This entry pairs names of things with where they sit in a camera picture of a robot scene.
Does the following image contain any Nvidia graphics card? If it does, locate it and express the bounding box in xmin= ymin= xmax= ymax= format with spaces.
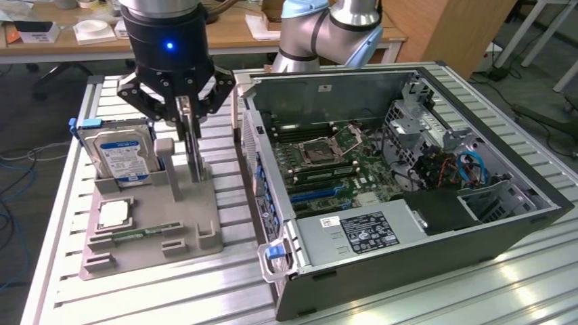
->
xmin=174 ymin=95 xmax=204 ymax=183

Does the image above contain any green RAM stick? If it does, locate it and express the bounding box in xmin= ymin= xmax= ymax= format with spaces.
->
xmin=110 ymin=225 xmax=169 ymax=240

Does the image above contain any black RAM stick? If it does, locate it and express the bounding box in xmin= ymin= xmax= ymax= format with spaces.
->
xmin=293 ymin=165 xmax=356 ymax=186

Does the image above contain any cardboard box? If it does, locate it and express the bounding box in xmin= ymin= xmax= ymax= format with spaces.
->
xmin=261 ymin=0 xmax=284 ymax=23

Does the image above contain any beige case handle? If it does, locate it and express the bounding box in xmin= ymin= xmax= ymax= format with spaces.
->
xmin=231 ymin=69 xmax=253 ymax=130

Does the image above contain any black power adapter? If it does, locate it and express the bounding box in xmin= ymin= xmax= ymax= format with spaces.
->
xmin=484 ymin=66 xmax=512 ymax=82

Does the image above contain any metal socket cover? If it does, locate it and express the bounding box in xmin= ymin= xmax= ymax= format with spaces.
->
xmin=331 ymin=124 xmax=365 ymax=155

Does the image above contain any CPU socket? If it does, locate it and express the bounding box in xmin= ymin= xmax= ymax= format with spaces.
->
xmin=300 ymin=138 xmax=339 ymax=165

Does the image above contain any white floor cable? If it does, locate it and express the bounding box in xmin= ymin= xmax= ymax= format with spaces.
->
xmin=0 ymin=142 xmax=73 ymax=162

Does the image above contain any blue expansion slot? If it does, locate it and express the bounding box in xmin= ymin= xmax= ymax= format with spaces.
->
xmin=287 ymin=188 xmax=343 ymax=204

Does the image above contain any hard disk with blue caddy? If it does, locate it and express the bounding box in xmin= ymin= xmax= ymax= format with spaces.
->
xmin=68 ymin=114 xmax=164 ymax=188

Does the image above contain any white paper stack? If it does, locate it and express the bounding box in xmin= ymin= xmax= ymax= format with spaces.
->
xmin=244 ymin=13 xmax=281 ymax=41

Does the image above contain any clear latch with blue tab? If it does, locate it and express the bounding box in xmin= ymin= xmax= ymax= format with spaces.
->
xmin=255 ymin=236 xmax=300 ymax=284

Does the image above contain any wooden cabinet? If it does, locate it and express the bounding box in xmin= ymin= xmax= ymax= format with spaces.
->
xmin=383 ymin=0 xmax=518 ymax=79

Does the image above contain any black plastic shroud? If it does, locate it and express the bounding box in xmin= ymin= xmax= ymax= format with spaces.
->
xmin=400 ymin=189 xmax=480 ymax=237

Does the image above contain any blue floor cable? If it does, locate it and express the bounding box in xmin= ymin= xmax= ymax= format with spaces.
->
xmin=0 ymin=162 xmax=37 ymax=290

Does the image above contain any small white box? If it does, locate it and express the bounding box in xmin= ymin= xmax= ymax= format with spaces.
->
xmin=113 ymin=19 xmax=130 ymax=41

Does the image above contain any white round holder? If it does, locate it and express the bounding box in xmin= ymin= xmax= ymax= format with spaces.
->
xmin=72 ymin=19 xmax=117 ymax=46

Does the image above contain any grey power supply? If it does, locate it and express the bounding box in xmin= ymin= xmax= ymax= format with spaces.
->
xmin=293 ymin=199 xmax=428 ymax=268

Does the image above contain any grey open disk bay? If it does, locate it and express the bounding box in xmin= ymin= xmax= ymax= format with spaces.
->
xmin=456 ymin=179 xmax=540 ymax=226

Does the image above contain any white device with red dot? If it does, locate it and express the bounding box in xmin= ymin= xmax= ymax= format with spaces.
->
xmin=476 ymin=43 xmax=503 ymax=74

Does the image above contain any black office chair base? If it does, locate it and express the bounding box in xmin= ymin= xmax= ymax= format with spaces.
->
xmin=26 ymin=60 xmax=136 ymax=101

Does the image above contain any silver CPU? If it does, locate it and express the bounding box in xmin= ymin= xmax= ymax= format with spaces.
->
xmin=98 ymin=202 xmax=132 ymax=227

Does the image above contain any open black PC case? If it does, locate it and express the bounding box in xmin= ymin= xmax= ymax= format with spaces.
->
xmin=229 ymin=66 xmax=575 ymax=322

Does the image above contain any white box with black lid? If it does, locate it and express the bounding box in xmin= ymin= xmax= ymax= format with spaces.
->
xmin=12 ymin=20 xmax=61 ymax=45

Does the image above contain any green motherboard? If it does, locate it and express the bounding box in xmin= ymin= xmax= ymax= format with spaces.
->
xmin=269 ymin=121 xmax=409 ymax=219

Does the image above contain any perforated metal disk bay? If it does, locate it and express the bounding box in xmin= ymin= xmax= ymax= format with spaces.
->
xmin=381 ymin=97 xmax=455 ymax=160

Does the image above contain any black chair foot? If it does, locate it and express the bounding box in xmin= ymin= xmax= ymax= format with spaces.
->
xmin=512 ymin=97 xmax=578 ymax=128

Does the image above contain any white table frame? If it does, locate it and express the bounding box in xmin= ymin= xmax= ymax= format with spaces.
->
xmin=493 ymin=0 xmax=578 ymax=93

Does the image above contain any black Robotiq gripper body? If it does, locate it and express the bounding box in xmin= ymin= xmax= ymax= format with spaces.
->
xmin=121 ymin=12 xmax=216 ymax=102

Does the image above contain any wooden desk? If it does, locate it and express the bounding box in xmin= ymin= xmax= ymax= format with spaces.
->
xmin=0 ymin=0 xmax=407 ymax=65

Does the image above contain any red wire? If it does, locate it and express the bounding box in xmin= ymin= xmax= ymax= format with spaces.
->
xmin=439 ymin=157 xmax=452 ymax=187

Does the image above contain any grey printed parts rack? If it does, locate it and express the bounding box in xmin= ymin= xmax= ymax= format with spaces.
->
xmin=78 ymin=137 xmax=224 ymax=282

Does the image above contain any blue wire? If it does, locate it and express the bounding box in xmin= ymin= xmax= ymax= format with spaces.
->
xmin=455 ymin=151 xmax=491 ymax=186

